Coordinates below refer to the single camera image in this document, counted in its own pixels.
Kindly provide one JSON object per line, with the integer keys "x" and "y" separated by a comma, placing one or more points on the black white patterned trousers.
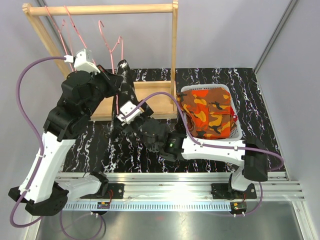
{"x": 126, "y": 93}

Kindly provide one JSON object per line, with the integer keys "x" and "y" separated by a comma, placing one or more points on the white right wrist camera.
{"x": 128, "y": 112}

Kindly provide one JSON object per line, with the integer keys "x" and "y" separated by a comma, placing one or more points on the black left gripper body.
{"x": 103, "y": 86}

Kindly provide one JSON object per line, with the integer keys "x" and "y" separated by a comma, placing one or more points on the aluminium mounting rail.
{"x": 197, "y": 186}

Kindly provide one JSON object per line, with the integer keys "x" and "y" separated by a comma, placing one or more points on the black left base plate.
{"x": 115, "y": 191}

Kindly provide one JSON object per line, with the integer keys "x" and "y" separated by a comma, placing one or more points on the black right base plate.
{"x": 222, "y": 191}

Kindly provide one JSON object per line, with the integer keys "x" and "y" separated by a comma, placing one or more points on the orange patterned trousers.
{"x": 208, "y": 112}

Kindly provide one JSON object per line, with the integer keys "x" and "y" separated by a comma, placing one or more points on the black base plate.
{"x": 222, "y": 191}
{"x": 115, "y": 191}

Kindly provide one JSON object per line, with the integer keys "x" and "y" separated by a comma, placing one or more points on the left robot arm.
{"x": 82, "y": 92}

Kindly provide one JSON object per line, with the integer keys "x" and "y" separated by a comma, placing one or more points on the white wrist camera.
{"x": 128, "y": 112}
{"x": 82, "y": 61}

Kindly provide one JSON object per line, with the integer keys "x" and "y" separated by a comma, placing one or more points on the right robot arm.
{"x": 249, "y": 156}

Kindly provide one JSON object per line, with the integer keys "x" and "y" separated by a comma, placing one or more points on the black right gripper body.
{"x": 136, "y": 127}

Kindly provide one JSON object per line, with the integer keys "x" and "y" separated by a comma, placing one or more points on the pink wire hanger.
{"x": 75, "y": 29}
{"x": 59, "y": 31}
{"x": 119, "y": 41}

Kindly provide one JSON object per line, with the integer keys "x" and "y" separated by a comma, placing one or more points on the white plastic basket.
{"x": 236, "y": 133}

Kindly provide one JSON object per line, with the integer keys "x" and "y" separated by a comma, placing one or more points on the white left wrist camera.
{"x": 82, "y": 61}

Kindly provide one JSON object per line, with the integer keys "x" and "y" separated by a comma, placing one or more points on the wooden clothes rack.
{"x": 163, "y": 106}

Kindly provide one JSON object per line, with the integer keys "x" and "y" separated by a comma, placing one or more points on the white slotted cable duct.
{"x": 137, "y": 206}

